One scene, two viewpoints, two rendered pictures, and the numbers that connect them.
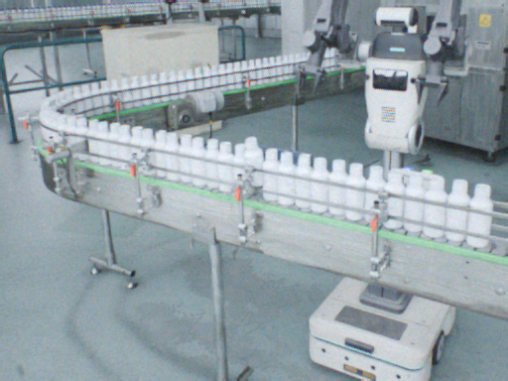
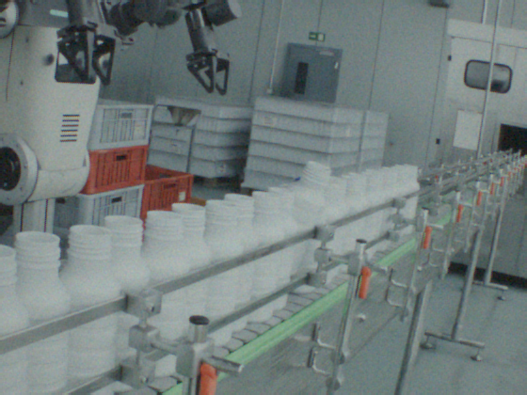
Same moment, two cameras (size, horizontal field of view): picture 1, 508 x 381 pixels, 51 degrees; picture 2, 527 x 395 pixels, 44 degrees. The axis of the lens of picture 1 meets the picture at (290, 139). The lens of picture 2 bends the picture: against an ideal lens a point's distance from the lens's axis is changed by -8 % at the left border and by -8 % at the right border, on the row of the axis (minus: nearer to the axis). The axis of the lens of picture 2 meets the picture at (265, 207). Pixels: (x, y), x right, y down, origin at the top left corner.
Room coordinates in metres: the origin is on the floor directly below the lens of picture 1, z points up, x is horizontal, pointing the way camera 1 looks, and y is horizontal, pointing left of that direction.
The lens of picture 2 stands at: (1.81, 1.09, 1.30)
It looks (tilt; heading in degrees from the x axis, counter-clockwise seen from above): 10 degrees down; 264
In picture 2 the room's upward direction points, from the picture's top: 8 degrees clockwise
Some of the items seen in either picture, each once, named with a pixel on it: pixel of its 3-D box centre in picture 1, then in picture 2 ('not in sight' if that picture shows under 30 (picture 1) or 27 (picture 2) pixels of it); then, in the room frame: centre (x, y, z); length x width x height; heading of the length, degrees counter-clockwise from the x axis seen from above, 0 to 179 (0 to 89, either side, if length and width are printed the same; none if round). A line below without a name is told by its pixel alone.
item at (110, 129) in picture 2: not in sight; (93, 121); (2.37, -2.55, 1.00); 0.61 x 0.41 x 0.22; 67
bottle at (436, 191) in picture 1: (435, 206); (393, 204); (1.36, -0.40, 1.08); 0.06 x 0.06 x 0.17
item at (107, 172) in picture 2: not in sight; (89, 162); (2.37, -2.56, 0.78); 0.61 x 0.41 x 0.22; 67
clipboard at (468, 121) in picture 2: not in sight; (468, 129); (-0.33, -4.15, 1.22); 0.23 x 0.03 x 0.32; 150
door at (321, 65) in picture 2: not in sight; (306, 104); (0.05, -10.69, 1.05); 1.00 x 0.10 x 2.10; 150
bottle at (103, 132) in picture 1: (104, 143); not in sight; (2.00, 0.73, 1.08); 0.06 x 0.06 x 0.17
